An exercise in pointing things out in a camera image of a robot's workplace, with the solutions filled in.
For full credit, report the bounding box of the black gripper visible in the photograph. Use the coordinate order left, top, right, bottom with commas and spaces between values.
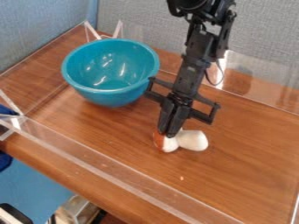
144, 77, 220, 137

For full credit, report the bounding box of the black object bottom left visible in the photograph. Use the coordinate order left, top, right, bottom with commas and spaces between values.
0, 203, 34, 224

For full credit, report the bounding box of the brown and white toy mushroom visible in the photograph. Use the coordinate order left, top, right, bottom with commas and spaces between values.
154, 129, 210, 153

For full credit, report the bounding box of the metal table leg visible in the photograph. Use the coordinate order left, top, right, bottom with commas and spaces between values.
46, 195, 99, 224

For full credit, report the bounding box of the dark blue cloth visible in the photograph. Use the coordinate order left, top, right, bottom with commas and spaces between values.
0, 104, 19, 172

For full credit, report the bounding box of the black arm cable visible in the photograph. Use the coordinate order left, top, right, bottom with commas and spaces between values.
203, 59, 227, 88

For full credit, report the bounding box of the clear acrylic table barrier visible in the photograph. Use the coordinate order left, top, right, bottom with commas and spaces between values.
0, 26, 299, 224

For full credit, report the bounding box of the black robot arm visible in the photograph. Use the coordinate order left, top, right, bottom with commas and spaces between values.
144, 0, 238, 138

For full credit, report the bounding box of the blue ceramic bowl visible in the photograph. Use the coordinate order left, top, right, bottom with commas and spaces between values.
60, 38, 160, 108

